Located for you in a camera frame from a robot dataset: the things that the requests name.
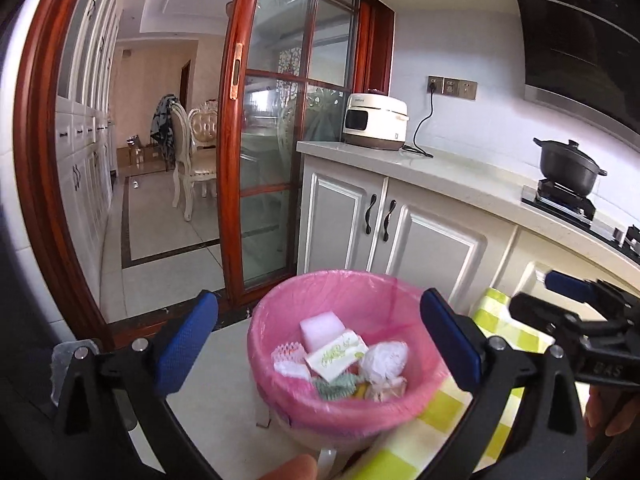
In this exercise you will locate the wooden framed glass door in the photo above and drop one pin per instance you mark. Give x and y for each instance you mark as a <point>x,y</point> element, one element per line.
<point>230,160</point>

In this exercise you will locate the gold wall outlet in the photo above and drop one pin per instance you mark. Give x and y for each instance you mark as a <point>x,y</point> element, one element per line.
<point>452,87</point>

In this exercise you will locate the black cooking pot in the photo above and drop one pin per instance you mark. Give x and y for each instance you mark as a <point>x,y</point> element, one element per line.
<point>570,167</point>

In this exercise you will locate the pink foam fruit net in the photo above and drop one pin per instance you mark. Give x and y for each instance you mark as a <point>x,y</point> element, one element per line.
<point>290,355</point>

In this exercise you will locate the green wavy striped cloth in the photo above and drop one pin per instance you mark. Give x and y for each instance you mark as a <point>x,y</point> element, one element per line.
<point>332,387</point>

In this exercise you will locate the white packet green print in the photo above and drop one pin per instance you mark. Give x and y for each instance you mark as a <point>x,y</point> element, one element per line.
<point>335,357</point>

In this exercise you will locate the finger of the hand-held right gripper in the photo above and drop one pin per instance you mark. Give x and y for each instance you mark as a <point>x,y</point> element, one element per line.
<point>567,284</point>
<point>535,310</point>

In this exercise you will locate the red wooden door frame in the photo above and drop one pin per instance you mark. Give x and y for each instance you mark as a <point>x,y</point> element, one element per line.
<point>45,160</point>

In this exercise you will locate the white foam block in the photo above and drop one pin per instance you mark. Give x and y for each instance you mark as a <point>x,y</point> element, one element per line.
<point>322,330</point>

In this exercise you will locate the dark cloth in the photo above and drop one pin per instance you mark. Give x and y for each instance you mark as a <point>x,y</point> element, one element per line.
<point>162,125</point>

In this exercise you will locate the yellow sponge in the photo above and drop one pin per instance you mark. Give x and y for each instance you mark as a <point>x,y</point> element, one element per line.
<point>361,391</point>

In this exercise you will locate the black gas stove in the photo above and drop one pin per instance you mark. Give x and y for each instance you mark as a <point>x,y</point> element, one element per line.
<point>560,200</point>

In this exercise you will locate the person's right hand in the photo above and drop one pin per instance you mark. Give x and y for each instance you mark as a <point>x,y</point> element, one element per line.
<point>617,420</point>

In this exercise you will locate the white dining chair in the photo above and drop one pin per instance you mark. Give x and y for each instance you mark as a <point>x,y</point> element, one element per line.
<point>182,175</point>
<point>205,125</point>

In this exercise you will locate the white rice cooker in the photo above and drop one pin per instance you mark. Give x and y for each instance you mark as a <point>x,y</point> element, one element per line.
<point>375,120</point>

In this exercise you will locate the person's left hand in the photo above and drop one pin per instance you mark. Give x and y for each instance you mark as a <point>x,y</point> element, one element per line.
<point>297,467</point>

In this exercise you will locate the black range hood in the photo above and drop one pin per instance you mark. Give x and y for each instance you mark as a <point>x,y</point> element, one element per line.
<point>575,35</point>

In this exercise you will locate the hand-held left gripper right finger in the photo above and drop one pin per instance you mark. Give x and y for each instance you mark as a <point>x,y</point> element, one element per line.
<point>450,345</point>

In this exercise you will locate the bin with pink liner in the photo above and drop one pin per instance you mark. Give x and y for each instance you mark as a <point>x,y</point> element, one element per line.
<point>350,295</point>

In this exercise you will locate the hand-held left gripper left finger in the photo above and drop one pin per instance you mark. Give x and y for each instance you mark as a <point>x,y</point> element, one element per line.
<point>185,345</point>

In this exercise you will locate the white kitchen cabinet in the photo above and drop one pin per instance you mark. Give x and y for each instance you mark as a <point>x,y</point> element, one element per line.
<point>435,245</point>

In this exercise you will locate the white tall wall cabinet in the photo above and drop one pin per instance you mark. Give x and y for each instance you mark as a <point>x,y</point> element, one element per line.
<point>80,160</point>

